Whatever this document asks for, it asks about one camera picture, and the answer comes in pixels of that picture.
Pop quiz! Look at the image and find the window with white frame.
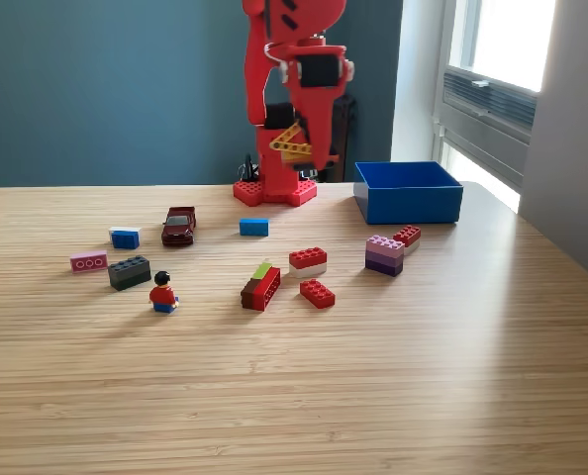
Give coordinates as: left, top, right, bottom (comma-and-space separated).
441, 0, 557, 94

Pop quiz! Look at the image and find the grey ventilation unit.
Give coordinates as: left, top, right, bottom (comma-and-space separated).
433, 66, 539, 192

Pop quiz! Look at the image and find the black table clamp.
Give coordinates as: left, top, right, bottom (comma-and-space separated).
238, 152, 261, 183

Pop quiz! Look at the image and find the black brick stack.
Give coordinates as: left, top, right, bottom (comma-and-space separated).
107, 254, 152, 292

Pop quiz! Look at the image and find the dark red toy car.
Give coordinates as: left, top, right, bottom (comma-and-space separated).
160, 206, 198, 247

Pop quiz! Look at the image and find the large red and white brick stack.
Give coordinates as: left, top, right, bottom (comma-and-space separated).
288, 245, 329, 278

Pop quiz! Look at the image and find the yellow toy digger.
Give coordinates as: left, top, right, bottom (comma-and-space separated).
268, 120, 340, 172

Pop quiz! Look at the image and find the small red and white brick stack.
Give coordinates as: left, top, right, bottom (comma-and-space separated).
392, 225, 423, 256

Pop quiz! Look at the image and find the toy figure red shirt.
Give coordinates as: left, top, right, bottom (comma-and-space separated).
148, 270, 180, 315

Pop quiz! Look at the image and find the brown red green brick stack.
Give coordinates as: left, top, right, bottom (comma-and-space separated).
240, 261, 282, 313

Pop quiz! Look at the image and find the blue and white brick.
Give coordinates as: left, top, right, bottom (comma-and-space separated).
108, 225, 144, 250

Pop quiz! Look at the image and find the flat red brick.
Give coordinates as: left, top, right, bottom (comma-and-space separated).
299, 278, 337, 311

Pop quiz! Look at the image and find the blue plastic bin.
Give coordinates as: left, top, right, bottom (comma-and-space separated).
352, 160, 464, 226

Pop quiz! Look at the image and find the plain blue brick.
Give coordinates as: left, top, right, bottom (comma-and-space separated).
239, 217, 270, 238

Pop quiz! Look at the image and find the black chair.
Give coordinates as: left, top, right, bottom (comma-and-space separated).
331, 93, 358, 183

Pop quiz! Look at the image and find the pink and purple brick stack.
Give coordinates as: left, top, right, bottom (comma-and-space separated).
364, 234, 406, 277

